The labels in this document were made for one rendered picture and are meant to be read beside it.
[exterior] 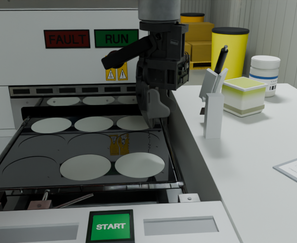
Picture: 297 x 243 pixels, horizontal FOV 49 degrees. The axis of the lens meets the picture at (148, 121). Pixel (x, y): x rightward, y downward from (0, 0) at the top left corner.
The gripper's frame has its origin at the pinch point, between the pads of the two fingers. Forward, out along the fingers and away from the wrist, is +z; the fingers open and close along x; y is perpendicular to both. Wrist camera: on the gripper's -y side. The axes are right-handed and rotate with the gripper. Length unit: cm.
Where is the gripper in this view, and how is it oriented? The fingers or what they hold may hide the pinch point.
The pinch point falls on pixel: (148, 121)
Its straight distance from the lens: 67.9
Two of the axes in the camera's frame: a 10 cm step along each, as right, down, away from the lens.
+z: 0.0, 9.2, 3.9
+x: 4.3, -3.5, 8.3
